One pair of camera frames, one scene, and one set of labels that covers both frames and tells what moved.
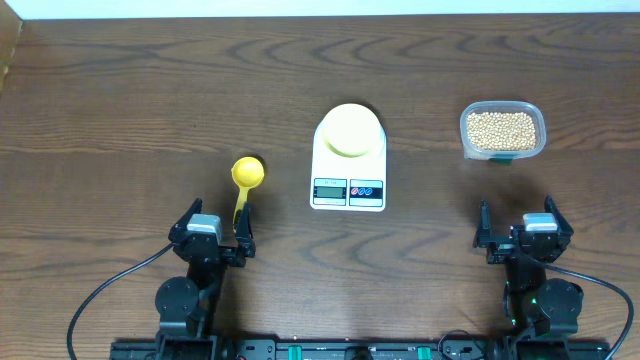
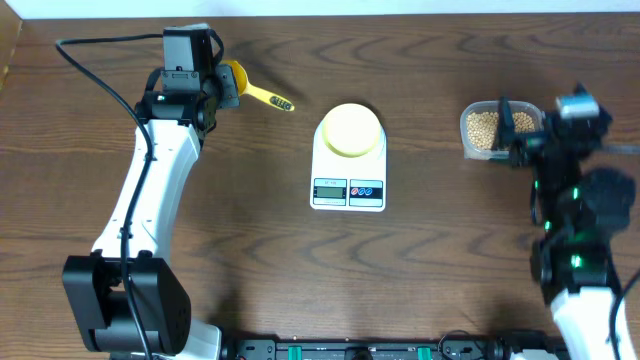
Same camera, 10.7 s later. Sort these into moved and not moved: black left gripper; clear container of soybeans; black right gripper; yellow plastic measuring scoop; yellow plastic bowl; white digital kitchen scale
Moved: black right gripper; black left gripper; yellow plastic measuring scoop
Not moved: yellow plastic bowl; clear container of soybeans; white digital kitchen scale
